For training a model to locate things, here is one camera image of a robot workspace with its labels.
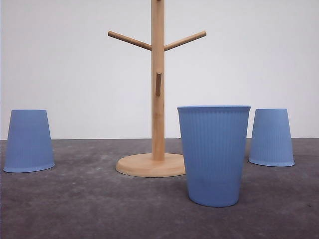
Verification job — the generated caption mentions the blue ribbed cup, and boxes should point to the blue ribbed cup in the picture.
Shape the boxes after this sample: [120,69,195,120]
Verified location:
[248,108,295,167]
[177,105,251,207]
[3,110,55,173]

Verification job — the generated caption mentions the wooden cup tree stand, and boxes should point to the wooden cup tree stand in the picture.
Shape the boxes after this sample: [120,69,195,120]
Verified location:
[108,0,207,177]

